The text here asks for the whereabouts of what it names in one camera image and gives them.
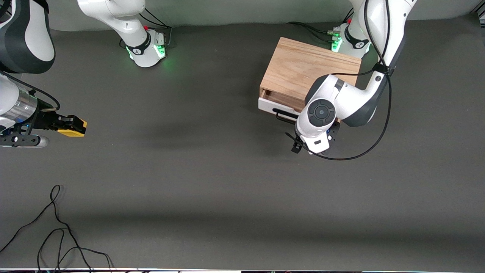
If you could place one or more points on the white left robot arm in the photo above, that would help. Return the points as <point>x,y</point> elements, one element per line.
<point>322,112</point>

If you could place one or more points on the dark grey table mat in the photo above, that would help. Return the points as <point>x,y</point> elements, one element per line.
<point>227,189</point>

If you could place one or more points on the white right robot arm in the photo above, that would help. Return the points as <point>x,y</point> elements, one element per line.
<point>125,22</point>

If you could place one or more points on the white-fronted wooden drawer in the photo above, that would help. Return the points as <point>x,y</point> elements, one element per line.
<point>273,105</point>

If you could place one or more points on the yellow wooden block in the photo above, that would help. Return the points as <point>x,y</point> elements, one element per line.
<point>79,129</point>

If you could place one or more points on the light wooden drawer cabinet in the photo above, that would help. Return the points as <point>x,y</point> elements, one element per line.
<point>295,64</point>

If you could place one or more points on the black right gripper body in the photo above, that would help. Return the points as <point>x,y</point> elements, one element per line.
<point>44,120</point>

